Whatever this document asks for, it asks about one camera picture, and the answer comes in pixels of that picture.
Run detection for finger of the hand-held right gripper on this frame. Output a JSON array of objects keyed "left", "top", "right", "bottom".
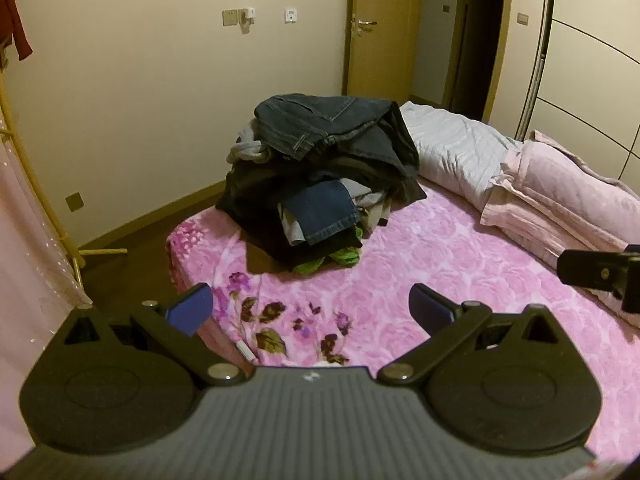
[{"left": 556, "top": 248, "right": 640, "bottom": 313}]

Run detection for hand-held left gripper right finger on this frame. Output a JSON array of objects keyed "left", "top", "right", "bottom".
[{"left": 376, "top": 283, "right": 571, "bottom": 386}]

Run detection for light grey garment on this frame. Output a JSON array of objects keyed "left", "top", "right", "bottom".
[{"left": 227, "top": 120, "right": 273, "bottom": 163}]

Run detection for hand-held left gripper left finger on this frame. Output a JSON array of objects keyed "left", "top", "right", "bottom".
[{"left": 62, "top": 283, "right": 242, "bottom": 387}]

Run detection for pink sheer cloth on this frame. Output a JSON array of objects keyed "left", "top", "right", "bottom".
[{"left": 0, "top": 105, "right": 93, "bottom": 461}]

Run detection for red hanging garment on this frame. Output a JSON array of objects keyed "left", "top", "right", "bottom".
[{"left": 0, "top": 0, "right": 33, "bottom": 61}]

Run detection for beige garment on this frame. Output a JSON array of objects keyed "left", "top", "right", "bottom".
[{"left": 350, "top": 180, "right": 393, "bottom": 238}]

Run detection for light grey quilt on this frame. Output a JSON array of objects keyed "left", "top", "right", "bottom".
[{"left": 398, "top": 101, "right": 526, "bottom": 211}]

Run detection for cream wardrobe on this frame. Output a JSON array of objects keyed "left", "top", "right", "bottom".
[{"left": 515, "top": 0, "right": 640, "bottom": 181}]

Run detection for wooden door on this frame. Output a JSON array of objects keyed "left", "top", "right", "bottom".
[{"left": 345, "top": 0, "right": 426, "bottom": 108}]

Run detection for pink folded quilt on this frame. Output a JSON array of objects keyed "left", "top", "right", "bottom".
[{"left": 480, "top": 130, "right": 640, "bottom": 328}]

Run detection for green garment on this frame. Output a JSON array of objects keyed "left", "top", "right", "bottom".
[{"left": 292, "top": 227, "right": 363, "bottom": 276}]

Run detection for yellow clothes rack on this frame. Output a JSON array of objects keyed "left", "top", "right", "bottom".
[{"left": 0, "top": 75, "right": 128, "bottom": 306}]

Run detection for metal door handle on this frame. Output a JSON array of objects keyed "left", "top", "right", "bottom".
[{"left": 351, "top": 14, "right": 378, "bottom": 38}]

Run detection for black garment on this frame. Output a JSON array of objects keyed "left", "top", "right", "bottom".
[{"left": 216, "top": 157, "right": 361, "bottom": 273}]

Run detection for dark denim jeans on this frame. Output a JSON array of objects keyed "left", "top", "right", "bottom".
[{"left": 252, "top": 94, "right": 401, "bottom": 161}]

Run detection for blue denim jeans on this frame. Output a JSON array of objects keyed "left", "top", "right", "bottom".
[{"left": 277, "top": 180, "right": 361, "bottom": 246}]

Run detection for pink floral blanket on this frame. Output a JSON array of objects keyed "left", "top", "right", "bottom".
[{"left": 167, "top": 180, "right": 640, "bottom": 466}]

